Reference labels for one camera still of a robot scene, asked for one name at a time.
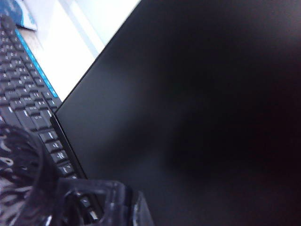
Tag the blue white printed pack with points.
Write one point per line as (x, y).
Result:
(26, 14)

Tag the black computer keyboard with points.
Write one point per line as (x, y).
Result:
(18, 82)

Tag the black textured glass cup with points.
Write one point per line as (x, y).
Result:
(18, 164)

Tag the black AOC computer monitor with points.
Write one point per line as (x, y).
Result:
(188, 106)

